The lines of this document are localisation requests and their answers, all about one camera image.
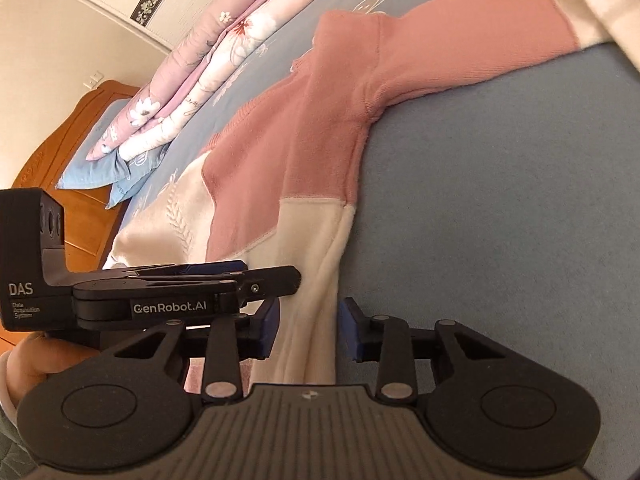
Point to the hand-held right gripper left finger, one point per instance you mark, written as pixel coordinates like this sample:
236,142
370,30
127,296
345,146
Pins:
267,330

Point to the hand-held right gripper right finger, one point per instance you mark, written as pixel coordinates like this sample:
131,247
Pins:
350,332

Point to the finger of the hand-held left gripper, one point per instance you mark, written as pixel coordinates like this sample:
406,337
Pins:
270,280
215,266

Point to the pink and white knit sweater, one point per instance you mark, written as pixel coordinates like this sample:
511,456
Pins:
310,135

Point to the person's left forearm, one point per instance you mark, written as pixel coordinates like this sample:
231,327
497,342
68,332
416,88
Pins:
10,440

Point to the person's left hand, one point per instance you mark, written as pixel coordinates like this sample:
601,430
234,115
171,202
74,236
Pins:
45,360

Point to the plain blue pillow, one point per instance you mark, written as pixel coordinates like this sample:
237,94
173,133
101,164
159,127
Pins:
85,170

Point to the blue pillow with white print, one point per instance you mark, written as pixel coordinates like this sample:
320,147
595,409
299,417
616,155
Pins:
135,180

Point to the wooden headboard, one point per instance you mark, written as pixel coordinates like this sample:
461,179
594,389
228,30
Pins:
60,125

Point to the pink floral folded quilt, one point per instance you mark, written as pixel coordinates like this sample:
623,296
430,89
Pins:
200,60

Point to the white wall switch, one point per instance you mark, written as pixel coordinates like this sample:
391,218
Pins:
93,80

